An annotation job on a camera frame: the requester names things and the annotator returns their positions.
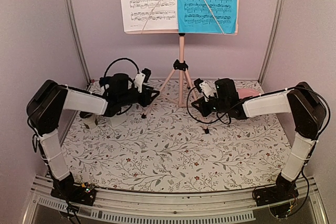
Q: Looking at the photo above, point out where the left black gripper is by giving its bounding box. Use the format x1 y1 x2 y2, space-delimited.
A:
119 84 160 107

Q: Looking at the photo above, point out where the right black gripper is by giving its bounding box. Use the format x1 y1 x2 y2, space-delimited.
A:
193 93 229 116

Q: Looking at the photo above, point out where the white metronome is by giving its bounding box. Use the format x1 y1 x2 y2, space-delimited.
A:
107 114 127 127

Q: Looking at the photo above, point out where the pink music stand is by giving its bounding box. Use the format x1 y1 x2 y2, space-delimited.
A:
124 0 240 134

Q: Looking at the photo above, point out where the white sheet music page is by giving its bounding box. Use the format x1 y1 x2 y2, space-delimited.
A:
120 0 178 34

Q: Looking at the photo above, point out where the blue sheet music page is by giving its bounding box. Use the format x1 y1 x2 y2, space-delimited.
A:
177 0 239 35

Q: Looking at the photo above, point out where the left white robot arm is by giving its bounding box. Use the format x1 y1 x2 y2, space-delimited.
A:
26 72 160 200

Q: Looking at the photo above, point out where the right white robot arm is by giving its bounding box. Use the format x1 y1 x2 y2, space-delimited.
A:
192 78 331 201

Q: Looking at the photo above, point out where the pink plate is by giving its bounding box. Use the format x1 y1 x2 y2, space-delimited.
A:
237 88 260 99

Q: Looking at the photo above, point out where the floral table mat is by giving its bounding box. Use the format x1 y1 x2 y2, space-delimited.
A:
62 80 291 193

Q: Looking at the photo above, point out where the white paper cup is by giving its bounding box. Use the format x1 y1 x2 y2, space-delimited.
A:
79 111 98 129

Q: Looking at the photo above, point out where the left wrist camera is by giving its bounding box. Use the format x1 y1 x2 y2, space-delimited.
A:
134 68 152 93

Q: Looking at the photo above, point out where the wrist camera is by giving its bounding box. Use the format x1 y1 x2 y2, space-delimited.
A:
134 68 152 93
194 78 215 102

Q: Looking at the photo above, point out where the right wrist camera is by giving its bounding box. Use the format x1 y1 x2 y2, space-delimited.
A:
194 78 215 102

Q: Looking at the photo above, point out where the aluminium front rail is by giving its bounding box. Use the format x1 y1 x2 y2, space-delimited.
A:
23 176 331 223

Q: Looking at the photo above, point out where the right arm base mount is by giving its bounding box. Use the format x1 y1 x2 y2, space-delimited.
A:
252 181 299 206

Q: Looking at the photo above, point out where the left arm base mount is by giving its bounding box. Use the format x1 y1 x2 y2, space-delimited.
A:
50 174 97 206

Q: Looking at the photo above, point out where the left aluminium frame post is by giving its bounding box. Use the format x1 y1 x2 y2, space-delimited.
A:
64 0 91 83

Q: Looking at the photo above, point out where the aluminium frame post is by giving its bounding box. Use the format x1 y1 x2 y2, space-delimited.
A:
64 0 91 83
258 0 285 84

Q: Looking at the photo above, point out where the right aluminium frame post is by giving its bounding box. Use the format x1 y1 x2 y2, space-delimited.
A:
258 0 285 84

